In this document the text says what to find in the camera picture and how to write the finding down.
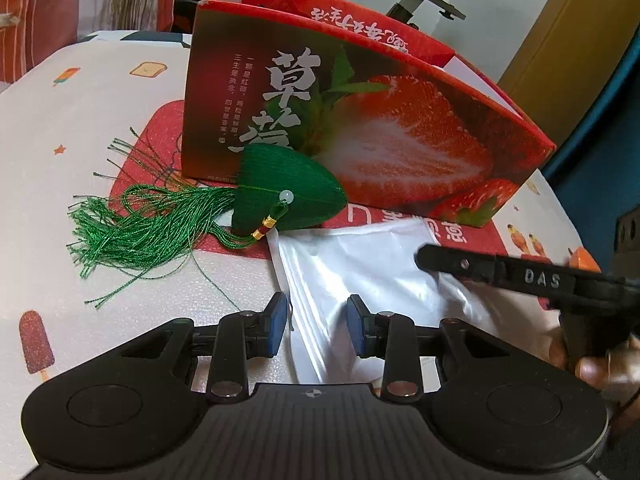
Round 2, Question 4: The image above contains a clear plastic bag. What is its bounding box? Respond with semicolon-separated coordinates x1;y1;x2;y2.
264;218;532;386

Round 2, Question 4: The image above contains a green tasselled zongzi sachet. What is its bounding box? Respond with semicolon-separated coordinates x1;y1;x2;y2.
67;142;347;285

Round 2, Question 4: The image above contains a person right hand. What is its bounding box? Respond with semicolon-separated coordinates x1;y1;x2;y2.
547;327;639;437

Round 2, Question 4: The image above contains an orange plastic bowl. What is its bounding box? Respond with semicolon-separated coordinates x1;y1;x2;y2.
568;246;601;273

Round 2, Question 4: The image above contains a red strawberry cardboard box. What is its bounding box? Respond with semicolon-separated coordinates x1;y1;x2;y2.
182;0;554;226

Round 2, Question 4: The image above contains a wooden door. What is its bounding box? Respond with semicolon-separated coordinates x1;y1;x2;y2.
498;0;639;145

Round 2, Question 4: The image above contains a white patterned table mat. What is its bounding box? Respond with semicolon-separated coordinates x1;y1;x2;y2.
0;29;609;480

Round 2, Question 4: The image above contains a pink printed backdrop cloth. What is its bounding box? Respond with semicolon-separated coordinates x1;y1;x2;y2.
1;0;175;88

